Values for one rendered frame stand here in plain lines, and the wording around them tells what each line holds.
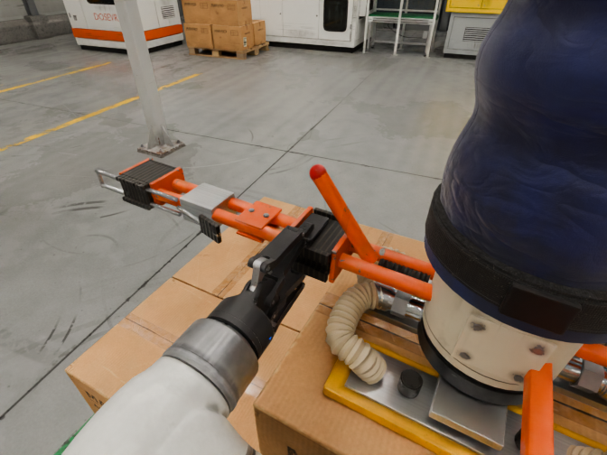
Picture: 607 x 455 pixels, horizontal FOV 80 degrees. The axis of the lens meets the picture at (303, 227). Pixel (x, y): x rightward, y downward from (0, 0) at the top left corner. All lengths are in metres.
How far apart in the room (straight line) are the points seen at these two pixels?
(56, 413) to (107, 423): 1.50
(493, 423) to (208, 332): 0.34
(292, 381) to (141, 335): 0.72
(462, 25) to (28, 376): 7.39
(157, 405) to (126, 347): 0.84
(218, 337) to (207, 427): 0.08
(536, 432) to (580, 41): 0.31
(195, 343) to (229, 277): 0.91
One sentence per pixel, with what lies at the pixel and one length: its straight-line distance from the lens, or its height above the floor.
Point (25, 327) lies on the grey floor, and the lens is 2.25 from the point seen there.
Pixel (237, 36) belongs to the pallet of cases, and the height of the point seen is 0.37.
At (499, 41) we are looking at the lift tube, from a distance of 0.33.
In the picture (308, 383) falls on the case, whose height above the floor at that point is 0.95.
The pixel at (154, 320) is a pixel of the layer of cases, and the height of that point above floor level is 0.54.
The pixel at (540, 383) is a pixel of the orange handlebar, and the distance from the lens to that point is 0.45.
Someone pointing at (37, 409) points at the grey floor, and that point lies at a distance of 1.91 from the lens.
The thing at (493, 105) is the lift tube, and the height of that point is 1.33.
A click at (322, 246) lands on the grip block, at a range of 0.51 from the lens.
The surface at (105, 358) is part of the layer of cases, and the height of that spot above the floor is 0.54.
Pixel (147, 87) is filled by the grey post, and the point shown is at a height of 0.57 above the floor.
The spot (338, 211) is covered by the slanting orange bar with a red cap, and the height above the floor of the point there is 1.15.
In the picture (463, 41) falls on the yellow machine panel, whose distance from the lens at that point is 7.70.
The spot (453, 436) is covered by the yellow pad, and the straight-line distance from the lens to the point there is 0.52.
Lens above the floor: 1.42
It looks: 37 degrees down
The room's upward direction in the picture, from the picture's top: straight up
